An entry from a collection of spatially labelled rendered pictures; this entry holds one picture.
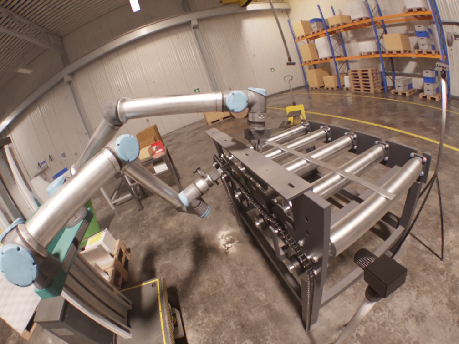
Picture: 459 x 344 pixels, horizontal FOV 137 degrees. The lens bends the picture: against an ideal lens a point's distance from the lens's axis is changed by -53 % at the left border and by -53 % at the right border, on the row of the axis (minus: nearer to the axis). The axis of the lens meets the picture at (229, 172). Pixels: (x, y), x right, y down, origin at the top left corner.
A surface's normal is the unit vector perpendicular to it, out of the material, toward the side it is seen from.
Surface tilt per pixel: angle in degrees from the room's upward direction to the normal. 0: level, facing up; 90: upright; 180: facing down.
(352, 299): 0
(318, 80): 90
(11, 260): 91
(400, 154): 90
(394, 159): 90
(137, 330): 0
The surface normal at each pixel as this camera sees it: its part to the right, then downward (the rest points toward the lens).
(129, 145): 0.88, -0.10
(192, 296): -0.29, -0.86
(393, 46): -0.91, 0.40
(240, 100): 0.17, 0.41
